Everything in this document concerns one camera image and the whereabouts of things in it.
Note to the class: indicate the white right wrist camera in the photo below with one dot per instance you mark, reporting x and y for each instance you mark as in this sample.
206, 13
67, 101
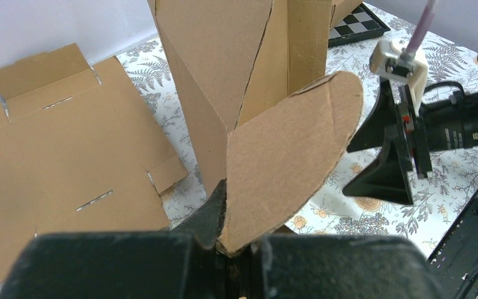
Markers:
402, 61

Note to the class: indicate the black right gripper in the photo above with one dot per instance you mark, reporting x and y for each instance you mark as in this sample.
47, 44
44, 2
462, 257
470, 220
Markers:
386, 178

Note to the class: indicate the cardboard box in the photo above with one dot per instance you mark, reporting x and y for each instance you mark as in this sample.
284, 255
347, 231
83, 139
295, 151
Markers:
260, 109

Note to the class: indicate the black white chessboard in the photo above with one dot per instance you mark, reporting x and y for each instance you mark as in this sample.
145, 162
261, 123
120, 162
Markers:
360, 25

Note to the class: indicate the flat cardboard sheet stack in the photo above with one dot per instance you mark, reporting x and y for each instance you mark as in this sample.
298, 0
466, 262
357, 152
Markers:
79, 151

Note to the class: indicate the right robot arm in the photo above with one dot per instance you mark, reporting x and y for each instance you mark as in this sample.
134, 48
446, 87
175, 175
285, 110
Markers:
450, 124

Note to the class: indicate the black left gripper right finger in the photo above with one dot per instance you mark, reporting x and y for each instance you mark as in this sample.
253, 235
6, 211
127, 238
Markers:
340, 266

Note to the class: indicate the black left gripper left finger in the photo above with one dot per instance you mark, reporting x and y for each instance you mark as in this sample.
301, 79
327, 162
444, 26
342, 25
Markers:
179, 263

